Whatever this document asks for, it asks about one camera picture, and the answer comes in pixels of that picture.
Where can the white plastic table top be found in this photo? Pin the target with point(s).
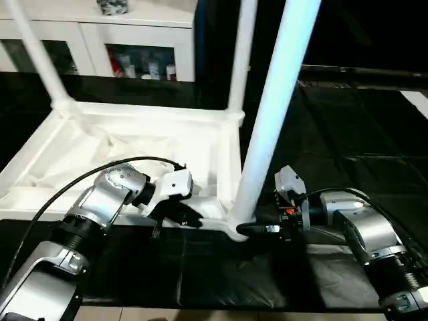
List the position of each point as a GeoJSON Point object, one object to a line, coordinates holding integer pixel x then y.
{"type": "Point", "coordinates": [134, 134]}

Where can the white plastic table leg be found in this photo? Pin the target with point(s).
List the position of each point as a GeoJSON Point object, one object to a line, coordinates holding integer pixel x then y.
{"type": "Point", "coordinates": [242, 60]}
{"type": "Point", "coordinates": [274, 100]}
{"type": "Point", "coordinates": [40, 60]}

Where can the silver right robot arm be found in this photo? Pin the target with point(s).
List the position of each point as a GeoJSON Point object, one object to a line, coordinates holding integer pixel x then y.
{"type": "Point", "coordinates": [361, 227]}

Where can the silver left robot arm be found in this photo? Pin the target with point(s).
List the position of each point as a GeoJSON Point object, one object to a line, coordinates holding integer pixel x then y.
{"type": "Point", "coordinates": [107, 197]}

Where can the black work mat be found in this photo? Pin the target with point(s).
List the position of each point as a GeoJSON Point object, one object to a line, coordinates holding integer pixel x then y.
{"type": "Point", "coordinates": [348, 147]}

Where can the small white cup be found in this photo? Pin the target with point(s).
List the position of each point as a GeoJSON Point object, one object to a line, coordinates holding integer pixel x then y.
{"type": "Point", "coordinates": [170, 72]}

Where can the white flat strip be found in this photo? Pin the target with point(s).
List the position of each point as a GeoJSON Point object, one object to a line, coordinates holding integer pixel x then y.
{"type": "Point", "coordinates": [418, 100]}

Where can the white glass-door cabinet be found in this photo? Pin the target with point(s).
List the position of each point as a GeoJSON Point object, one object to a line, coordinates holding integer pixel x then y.
{"type": "Point", "coordinates": [93, 43]}

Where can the grey crumpled object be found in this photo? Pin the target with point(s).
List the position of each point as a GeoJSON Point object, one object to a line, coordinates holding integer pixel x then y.
{"type": "Point", "coordinates": [114, 7]}

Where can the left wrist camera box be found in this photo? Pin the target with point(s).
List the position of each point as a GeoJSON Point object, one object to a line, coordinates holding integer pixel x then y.
{"type": "Point", "coordinates": [175, 184]}

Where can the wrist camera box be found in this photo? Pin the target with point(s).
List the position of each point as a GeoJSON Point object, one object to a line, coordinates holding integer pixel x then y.
{"type": "Point", "coordinates": [175, 184]}
{"type": "Point", "coordinates": [289, 179]}

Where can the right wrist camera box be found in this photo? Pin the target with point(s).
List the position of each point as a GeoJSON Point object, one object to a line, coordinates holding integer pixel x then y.
{"type": "Point", "coordinates": [289, 179]}

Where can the dark long rail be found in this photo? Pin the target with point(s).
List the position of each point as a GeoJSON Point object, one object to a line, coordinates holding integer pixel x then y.
{"type": "Point", "coordinates": [368, 71]}

